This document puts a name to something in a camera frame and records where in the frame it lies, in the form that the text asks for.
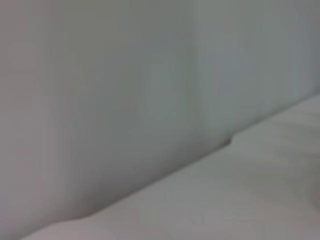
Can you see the white tablecloth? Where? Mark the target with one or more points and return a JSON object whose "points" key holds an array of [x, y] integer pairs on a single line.
{"points": [[225, 200]]}

